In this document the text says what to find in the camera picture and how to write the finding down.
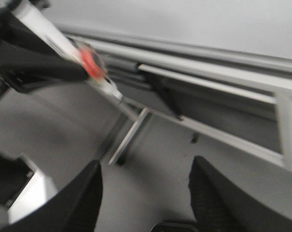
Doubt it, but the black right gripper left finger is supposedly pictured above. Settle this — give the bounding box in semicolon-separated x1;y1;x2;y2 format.
1;160;102;232

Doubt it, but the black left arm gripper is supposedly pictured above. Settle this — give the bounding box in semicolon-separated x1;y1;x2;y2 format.
0;7;87;99

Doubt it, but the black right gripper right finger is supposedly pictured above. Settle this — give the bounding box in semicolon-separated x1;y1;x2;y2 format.
188;156;292;232

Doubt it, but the white whiteboard marker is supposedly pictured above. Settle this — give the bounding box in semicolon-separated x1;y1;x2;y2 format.
12;0;139;120

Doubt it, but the white whiteboard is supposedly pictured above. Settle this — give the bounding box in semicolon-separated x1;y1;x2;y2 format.
43;0;292;73

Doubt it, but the white metal stand frame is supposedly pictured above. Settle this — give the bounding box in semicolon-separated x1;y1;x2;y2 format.
93;41;292;172

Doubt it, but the white horizontal rail bar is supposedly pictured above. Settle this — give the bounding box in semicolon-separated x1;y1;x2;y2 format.
138;64;277;104

